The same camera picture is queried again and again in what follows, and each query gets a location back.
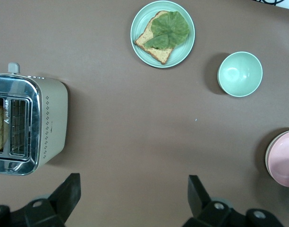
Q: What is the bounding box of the beige steel toaster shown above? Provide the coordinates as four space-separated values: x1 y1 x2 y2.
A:
0 62 69 176

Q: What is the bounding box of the thin black cable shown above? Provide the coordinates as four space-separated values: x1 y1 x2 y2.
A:
252 0 287 7

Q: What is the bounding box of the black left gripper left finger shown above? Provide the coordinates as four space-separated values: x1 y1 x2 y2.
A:
11 173 82 227

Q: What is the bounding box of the brown table cloth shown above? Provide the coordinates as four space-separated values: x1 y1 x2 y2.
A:
0 0 289 227

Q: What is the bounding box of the pink plate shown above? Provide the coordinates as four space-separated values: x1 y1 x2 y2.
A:
266 130 289 188

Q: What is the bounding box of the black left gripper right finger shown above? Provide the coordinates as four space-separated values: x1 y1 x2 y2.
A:
181 175 249 227

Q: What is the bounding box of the green plate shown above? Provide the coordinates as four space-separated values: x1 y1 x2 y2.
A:
130 0 196 69

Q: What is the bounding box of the green bowl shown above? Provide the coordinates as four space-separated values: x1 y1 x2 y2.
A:
217 51 264 98

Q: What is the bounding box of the green lettuce leaf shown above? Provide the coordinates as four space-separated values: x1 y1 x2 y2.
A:
143 10 191 51

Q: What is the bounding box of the brown bread slice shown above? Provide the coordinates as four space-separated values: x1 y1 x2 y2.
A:
134 10 175 65

